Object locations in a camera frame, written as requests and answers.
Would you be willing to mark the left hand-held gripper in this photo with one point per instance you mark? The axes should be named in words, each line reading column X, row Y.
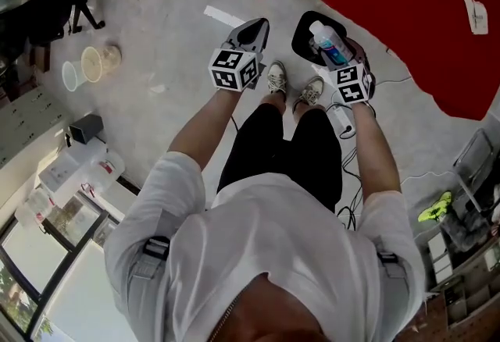
column 232, row 71

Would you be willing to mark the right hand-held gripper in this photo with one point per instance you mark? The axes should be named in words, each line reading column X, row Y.
column 353, row 84

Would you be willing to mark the blue labelled white bottle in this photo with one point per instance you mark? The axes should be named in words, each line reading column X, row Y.
column 332, row 45

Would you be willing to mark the black trash bin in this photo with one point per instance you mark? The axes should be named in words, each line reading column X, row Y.
column 302, row 40

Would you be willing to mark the beige paper card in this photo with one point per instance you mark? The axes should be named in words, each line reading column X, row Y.
column 476, row 16

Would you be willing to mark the person's left forearm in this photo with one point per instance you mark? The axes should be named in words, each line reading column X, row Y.
column 203, row 125

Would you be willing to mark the person's right forearm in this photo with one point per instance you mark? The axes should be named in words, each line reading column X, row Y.
column 375, row 145

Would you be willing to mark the red table cloth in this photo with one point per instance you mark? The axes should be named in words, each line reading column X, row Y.
column 371, row 1

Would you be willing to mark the person's left grey sneaker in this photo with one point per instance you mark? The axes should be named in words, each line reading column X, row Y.
column 276, row 77

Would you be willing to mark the person's grey sneaker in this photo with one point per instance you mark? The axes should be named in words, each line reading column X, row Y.
column 276, row 77
column 309, row 94

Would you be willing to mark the person's right grey sneaker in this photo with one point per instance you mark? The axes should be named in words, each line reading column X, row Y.
column 309, row 94

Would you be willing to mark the white power strip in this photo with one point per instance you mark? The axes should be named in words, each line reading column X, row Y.
column 341, row 120

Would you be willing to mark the person's left leg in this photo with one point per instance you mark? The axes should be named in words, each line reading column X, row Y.
column 272, row 100

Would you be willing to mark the person's leg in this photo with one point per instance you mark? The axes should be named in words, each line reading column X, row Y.
column 306, row 114
column 272, row 100

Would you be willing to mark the person's right leg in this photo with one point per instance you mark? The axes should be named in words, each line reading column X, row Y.
column 306, row 114

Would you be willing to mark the person's black shorts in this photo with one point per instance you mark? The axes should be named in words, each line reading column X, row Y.
column 281, row 161

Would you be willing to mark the stacked plastic cups on floor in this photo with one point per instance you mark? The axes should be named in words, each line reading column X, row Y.
column 105, row 59

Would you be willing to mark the neon yellow shoe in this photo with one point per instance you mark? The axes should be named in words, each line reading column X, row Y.
column 435, row 207

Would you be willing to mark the pale green plastic basket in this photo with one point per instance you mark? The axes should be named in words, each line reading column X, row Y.
column 71, row 77

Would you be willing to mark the dark grey box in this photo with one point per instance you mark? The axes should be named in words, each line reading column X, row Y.
column 88, row 129

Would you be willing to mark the person's white t-shirt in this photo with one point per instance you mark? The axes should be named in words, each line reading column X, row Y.
column 273, row 231

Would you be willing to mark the clear lidded container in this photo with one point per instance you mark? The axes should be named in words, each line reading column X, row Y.
column 103, row 170

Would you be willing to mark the black office chair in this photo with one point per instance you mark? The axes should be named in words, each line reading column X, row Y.
column 43, row 12

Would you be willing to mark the white drawer unit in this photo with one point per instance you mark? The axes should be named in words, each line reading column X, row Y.
column 445, row 258

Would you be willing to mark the white flat box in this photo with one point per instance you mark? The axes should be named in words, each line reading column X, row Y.
column 58, row 172

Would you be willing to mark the white drawer cabinet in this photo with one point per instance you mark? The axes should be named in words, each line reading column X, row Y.
column 31, row 125

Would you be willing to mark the person's neck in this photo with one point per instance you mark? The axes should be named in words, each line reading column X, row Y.
column 269, row 309

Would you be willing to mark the clear plastic jar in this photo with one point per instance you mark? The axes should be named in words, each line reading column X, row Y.
column 33, row 207

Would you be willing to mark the metal frame chair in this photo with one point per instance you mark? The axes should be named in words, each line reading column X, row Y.
column 476, row 161

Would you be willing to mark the black window frame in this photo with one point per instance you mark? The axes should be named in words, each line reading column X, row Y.
column 35, row 293

